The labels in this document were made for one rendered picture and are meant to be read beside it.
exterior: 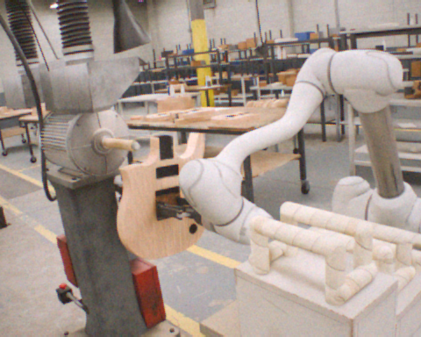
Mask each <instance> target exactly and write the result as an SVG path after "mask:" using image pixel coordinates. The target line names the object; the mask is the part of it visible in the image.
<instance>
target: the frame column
mask: <svg viewBox="0 0 421 337"><path fill-rule="evenodd" d="M114 180H115V177H112V178H107V179H105V180H102V181H100V182H97V183H93V184H90V185H87V186H82V187H80V188H77V189H75V190H72V189H70V188H68V187H66V186H64V185H62V184H58V183H54V182H52V181H49V182H50V183H51V184H52V185H53V187H54V192H55V195H56V198H57V202H58V206H59V209H60V214H61V223H62V226H63V230H64V233H65V237H66V240H67V244H68V250H69V253H70V257H71V260H72V264H73V267H74V272H75V277H76V281H77V284H78V288H79V291H80V294H81V298H82V302H83V303H84V304H85V305H86V306H87V307H88V310H89V315H88V314H87V313H86V312H85V314H86V319H87V321H86V324H85V327H84V328H85V330H84V332H85V333H86V334H87V335H88V336H89V337H137V336H138V337H139V336H140V335H142V334H143V333H146V331H149V330H150V329H151V328H150V329H147V327H146V324H145V321H144V320H143V318H142V315H141V312H140V309H139V304H138V300H137V296H136V291H135V288H134V283H133V279H132V272H131V266H130V263H129V257H128V254H127V249H126V248H125V246H124V245H123V243H122V242H121V240H120V238H119V233H118V225H117V215H118V201H117V197H116V192H115V188H114Z"/></svg>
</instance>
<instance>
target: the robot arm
mask: <svg viewBox="0 0 421 337"><path fill-rule="evenodd" d="M402 79H403V68H402V64H401V62H400V61H399V60H398V59H397V58H396V57H395V56H394V55H392V54H387V53H384V52H382V51H379V50H361V49H359V50H351V51H349V50H346V51H344V52H341V53H340V52H336V51H333V50H331V49H330V48H325V47H323V48H321V49H319V50H317V51H316V52H315V53H314V54H312V55H311V56H310V58H309V59H307V61H306V62H305V63H304V65H303V68H302V69H301V70H300V72H299V74H298V77H297V79H296V82H295V85H294V88H293V91H292V94H291V97H290V100H289V107H288V109H287V110H286V112H285V114H284V117H283V118H281V119H279V120H277V121H276V122H274V123H272V124H270V125H267V126H263V127H260V128H258V129H256V130H254V131H251V132H249V133H246V134H244V135H242V136H239V137H237V138H236V139H234V140H233V141H231V142H230V144H229V145H228V146H227V147H226V148H225V149H223V150H222V152H221V153H220V154H219V155H218V156H217V157H215V158H210V159H208V160H205V159H195V160H192V161H190V162H188V163H186V164H185V165H183V166H182V170H181V173H180V176H179V185H180V189H181V191H182V195H183V196H184V197H179V196H176V205H177V206H175V205H168V203H167V202H162V201H159V200H158V210H159V211H160V215H164V216H168V217H171V218H174V219H178V220H183V217H185V218H189V219H194V220H195V222H196V223H197V224H198V225H200V226H203V227H204V228H205V229H206V230H208V231H210V232H213V233H216V234H222V235H223V236H224V237H225V238H226V239H228V240H230V241H233V242H236V243H240V244H244V245H248V246H251V235H250V226H249V224H250V220H252V218H254V217H255V216H261V217H264V218H269V219H273V217H271V216H270V215H269V214H268V213H267V212H265V211H264V210H262V209H261V208H256V205H255V204H252V203H250V202H249V201H247V200H246V199H245V198H244V197H243V196H241V195H240V194H241V182H242V180H243V177H242V175H241V174H240V166H241V164H242V162H243V161H244V160H245V158H246V157H247V156H248V155H249V154H251V153H253V152H256V151H260V150H262V149H264V148H267V147H270V146H273V145H275V144H277V143H279V142H281V141H285V140H288V139H289V138H291V137H292V136H294V135H295V134H296V133H298V132H299V131H300V130H301V129H302V128H303V125H304V124H305V123H306V122H307V121H308V119H309V117H310V116H311V115H312V113H313V112H314V111H315V109H317V108H318V106H319V104H320V103H322V101H323V99H324V96H326V97H328V96H331V95H335V94H343V95H345V98H346V99H347V100H348V101H349V103H350V104H351V106H352V107H353V108H354V109H355V110H357V112H358V116H359V119H360V124H361V128H362V131H363V134H364V137H365V140H366V146H367V151H368V155H369V159H370V161H371V168H372V170H373V174H374V177H375V186H376V188H375V190H371V189H370V185H369V184H368V183H367V181H365V180H364V179H362V178H361V177H359V176H348V177H344V178H342V179H341V180H340V181H339V182H338V185H337V186H336V187H335V190H334V192H333V195H332V213H335V214H336V213H338V214H341V215H345V216H347V217H350V218H357V219H362V220H365V221H367V222H368V221H371V222H374V223H376V224H379V225H385V226H390V227H394V228H399V229H402V230H404V231H407V232H408V231H410V232H413V233H417V234H421V198H417V195H416V194H415V193H414V192H413V190H412V189H411V187H410V186H409V184H407V183H406V182H404V181H403V176H402V169H401V164H400V161H399V156H398V152H397V144H396V136H395V132H394V127H393V124H392V120H391V116H390V111H389V100H390V99H391V95H392V94H394V92H397V90H398V89H399V88H400V85H401V83H402V82H403V80H402ZM185 208H186V209H185Z"/></svg>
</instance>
